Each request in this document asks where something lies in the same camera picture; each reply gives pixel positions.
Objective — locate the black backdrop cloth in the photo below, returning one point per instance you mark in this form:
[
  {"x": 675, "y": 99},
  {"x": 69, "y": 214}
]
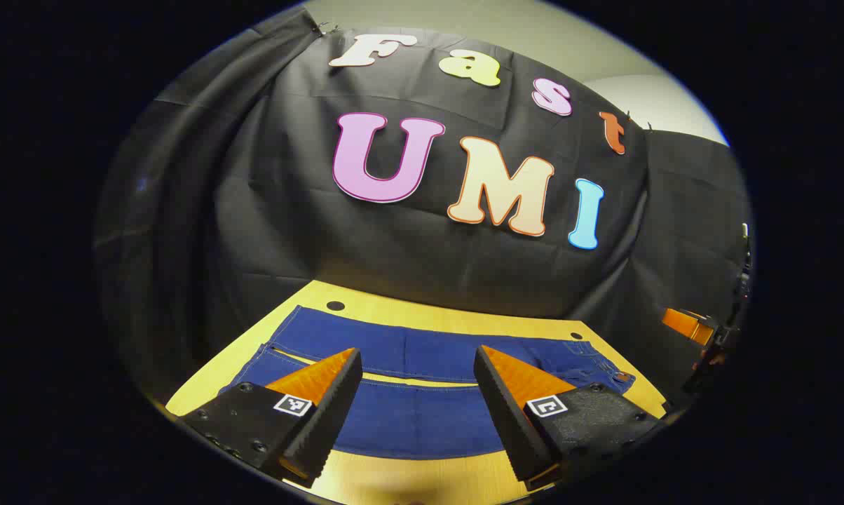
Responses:
[{"x": 408, "y": 245}]

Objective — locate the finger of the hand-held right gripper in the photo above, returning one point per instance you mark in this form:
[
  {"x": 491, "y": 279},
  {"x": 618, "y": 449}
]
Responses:
[{"x": 685, "y": 324}]

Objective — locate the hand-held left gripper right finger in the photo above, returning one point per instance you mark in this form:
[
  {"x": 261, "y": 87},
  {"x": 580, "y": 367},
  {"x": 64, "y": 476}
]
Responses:
[{"x": 509, "y": 421}]

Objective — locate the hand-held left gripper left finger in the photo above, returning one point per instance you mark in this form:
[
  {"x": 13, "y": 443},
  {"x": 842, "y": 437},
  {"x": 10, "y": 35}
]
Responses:
[{"x": 334, "y": 414}]

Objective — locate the blue denim jeans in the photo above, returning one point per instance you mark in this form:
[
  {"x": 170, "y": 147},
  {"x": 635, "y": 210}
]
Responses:
[{"x": 422, "y": 354}]

